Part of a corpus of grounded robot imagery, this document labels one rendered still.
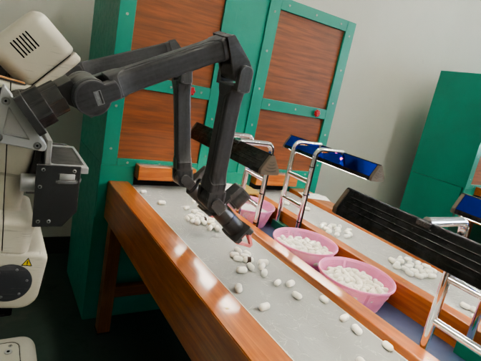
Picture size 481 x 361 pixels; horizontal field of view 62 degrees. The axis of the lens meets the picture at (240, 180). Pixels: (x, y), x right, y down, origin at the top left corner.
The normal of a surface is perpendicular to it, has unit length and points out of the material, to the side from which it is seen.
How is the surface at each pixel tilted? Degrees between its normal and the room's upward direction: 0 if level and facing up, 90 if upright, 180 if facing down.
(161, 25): 90
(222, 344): 90
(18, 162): 90
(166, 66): 94
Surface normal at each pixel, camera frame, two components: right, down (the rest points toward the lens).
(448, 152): -0.85, -0.04
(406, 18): 0.50, 0.30
